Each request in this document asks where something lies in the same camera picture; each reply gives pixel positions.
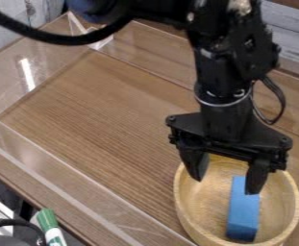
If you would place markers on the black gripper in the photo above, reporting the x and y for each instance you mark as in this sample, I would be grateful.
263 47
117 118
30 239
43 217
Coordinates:
230 132

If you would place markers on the blue rectangular block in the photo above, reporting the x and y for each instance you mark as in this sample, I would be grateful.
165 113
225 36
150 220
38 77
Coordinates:
244 212

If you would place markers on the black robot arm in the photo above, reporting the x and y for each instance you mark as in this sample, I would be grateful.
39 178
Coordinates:
236 54

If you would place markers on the brown wooden bowl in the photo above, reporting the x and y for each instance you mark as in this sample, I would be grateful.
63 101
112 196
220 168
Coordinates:
202 205

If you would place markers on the green white marker pen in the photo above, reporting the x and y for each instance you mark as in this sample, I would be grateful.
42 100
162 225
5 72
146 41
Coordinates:
50 227

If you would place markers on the clear acrylic tray wall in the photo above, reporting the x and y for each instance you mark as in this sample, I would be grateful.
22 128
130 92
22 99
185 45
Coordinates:
100 217

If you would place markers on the clear acrylic corner bracket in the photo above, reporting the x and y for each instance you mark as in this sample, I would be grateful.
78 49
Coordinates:
78 29

